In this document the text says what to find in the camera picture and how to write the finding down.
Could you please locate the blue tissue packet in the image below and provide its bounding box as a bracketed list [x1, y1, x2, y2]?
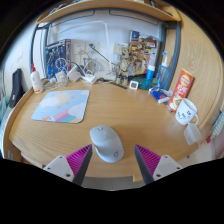
[148, 87, 172, 104]

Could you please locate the tan robot model figure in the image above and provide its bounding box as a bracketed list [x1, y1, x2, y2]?
[116, 46, 141, 86]

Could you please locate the white mug with face print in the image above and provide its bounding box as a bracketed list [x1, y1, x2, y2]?
[175, 97, 200, 126]

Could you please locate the colourful model kit box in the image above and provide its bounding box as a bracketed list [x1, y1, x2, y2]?
[129, 30, 161, 76]

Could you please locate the white desk lamp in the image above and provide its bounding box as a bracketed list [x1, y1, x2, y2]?
[56, 19, 118, 83]

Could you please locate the small white cube clock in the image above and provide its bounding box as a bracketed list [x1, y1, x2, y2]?
[128, 79, 139, 91]

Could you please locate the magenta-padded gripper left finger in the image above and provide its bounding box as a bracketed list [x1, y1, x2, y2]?
[43, 143, 94, 187]

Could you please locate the blue robot model kit box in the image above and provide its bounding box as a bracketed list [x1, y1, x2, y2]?
[44, 38, 72, 80]

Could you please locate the metal cup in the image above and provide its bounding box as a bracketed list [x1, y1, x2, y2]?
[83, 58, 94, 76]

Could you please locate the blue spray bottle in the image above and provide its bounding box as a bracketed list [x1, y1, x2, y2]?
[156, 50, 172, 90]

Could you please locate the black bag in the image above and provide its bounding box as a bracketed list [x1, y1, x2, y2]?
[8, 68, 25, 109]

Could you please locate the white wall outlet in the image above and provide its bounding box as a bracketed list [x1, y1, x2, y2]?
[73, 41, 85, 56]
[87, 41, 100, 55]

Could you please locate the small white plug charger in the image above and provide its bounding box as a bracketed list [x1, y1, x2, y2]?
[54, 70, 69, 84]

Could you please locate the white wall switch plate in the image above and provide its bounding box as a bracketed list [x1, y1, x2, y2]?
[14, 51, 24, 63]

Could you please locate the red yellow chips can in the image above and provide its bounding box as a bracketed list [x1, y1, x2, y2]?
[167, 68, 195, 112]

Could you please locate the pastel cloud print mouse pad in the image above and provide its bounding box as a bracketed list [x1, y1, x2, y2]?
[31, 89, 91, 124]

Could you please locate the white power strip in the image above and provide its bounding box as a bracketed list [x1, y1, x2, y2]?
[80, 73, 98, 85]

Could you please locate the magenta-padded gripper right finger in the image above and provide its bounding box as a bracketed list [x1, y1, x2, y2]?
[134, 143, 184, 185]

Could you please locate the white pump bottle red cap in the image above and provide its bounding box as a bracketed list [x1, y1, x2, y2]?
[29, 63, 44, 95]

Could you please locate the dark green plug cable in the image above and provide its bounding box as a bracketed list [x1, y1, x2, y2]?
[88, 43, 111, 64]

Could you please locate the light grey computer mouse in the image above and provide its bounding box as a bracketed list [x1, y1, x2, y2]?
[89, 124, 125, 164]

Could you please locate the teal striped cloth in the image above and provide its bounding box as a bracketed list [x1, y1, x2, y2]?
[211, 111, 224, 136]

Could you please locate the translucent plastic cup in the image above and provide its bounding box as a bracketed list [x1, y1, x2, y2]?
[183, 122, 203, 146]

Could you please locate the white coiled cable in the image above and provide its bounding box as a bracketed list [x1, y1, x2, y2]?
[54, 57, 70, 73]

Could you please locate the teal round dish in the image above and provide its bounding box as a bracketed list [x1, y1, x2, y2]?
[139, 78, 155, 91]

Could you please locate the large white power adapter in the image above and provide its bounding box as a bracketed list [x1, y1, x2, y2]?
[67, 65, 82, 83]

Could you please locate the wooden shelf unit with items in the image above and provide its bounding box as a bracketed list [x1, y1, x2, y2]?
[35, 0, 183, 25]

